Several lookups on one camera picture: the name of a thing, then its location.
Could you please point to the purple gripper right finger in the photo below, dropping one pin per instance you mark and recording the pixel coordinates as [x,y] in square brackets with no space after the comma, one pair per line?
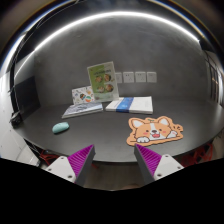
[154,166]

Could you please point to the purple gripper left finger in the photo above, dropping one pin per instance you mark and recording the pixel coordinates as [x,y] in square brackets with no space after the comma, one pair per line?
[75,167]

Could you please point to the corgi shaped mouse pad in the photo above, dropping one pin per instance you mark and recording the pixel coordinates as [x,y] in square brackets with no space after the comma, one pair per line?
[151,131]

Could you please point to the mint green computer mouse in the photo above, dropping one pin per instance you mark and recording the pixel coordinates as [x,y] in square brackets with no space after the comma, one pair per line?
[60,127]

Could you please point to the grey flat book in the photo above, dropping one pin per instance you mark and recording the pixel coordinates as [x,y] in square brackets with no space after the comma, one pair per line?
[82,109]

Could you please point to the white and blue book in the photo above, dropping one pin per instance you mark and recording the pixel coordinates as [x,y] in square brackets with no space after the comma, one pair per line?
[141,105]

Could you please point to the small white illustrated card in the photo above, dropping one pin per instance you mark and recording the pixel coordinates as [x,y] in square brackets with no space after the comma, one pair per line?
[82,95]

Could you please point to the green upright brochure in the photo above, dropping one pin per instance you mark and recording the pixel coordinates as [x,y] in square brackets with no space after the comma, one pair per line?
[103,81]

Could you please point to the black monitor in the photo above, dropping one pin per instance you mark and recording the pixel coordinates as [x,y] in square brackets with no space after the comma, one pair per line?
[27,97]

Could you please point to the white wall socket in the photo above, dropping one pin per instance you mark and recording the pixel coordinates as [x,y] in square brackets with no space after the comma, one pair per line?
[152,77]
[128,77]
[118,77]
[140,77]

